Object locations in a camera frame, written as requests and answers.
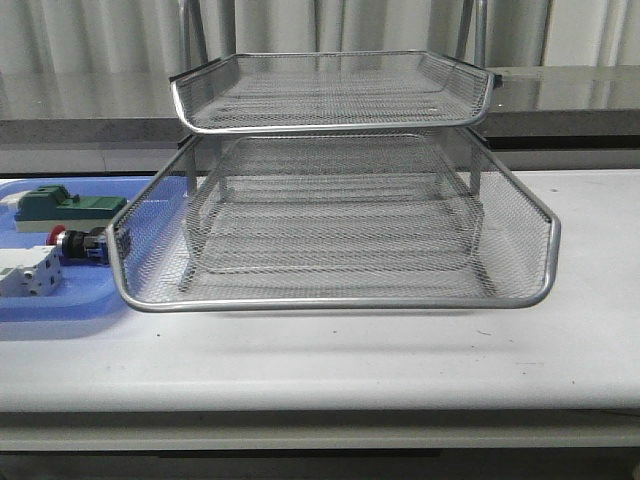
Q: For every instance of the red emergency push button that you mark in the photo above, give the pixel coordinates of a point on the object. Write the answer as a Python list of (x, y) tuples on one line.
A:
[(79, 245)]

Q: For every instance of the silver mesh top tray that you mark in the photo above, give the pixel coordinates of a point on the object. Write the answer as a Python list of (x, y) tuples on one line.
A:
[(298, 92)]

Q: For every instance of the green electrical terminal block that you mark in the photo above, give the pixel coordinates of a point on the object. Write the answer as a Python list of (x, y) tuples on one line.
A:
[(47, 206)]

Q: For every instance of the white circuit breaker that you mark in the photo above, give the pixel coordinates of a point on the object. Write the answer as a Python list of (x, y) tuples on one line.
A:
[(27, 272)]

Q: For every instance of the small white component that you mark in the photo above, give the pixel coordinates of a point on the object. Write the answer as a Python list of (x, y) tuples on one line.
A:
[(12, 201)]

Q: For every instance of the silver metal rack frame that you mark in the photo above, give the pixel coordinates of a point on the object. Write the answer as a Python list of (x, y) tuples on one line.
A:
[(471, 47)]

